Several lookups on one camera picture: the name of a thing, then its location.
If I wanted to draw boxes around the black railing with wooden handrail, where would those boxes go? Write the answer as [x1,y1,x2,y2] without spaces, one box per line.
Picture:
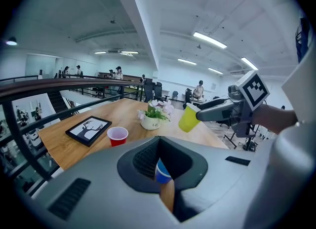
[0,74,145,183]

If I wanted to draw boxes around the black framed deer picture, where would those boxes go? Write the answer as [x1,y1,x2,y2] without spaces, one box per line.
[65,115,113,148]

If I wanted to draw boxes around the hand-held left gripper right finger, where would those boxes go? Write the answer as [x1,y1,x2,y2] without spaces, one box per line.
[160,136,269,229]

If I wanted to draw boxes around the person's dark top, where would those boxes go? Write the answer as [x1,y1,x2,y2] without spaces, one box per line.
[295,17,313,64]

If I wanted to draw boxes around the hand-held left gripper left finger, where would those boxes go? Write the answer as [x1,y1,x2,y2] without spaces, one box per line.
[32,136,182,229]

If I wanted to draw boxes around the yellow plastic cup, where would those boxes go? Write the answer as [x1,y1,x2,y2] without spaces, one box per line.
[178,103,202,133]

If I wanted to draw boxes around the person's grey trousers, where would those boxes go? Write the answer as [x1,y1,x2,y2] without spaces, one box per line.
[243,129,316,229]

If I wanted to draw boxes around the person's right forearm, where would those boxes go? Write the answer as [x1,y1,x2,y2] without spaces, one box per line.
[251,103,298,135]

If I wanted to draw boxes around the blue plastic cup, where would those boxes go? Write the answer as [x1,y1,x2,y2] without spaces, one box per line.
[155,157,173,184]

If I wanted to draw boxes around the potted pink flowers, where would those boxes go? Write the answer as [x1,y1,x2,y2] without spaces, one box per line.
[137,99,175,131]

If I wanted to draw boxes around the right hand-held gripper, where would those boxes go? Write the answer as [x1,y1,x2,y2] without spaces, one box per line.
[196,70,271,139]

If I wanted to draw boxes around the red plastic cup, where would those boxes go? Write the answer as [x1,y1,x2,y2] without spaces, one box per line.
[107,126,129,148]

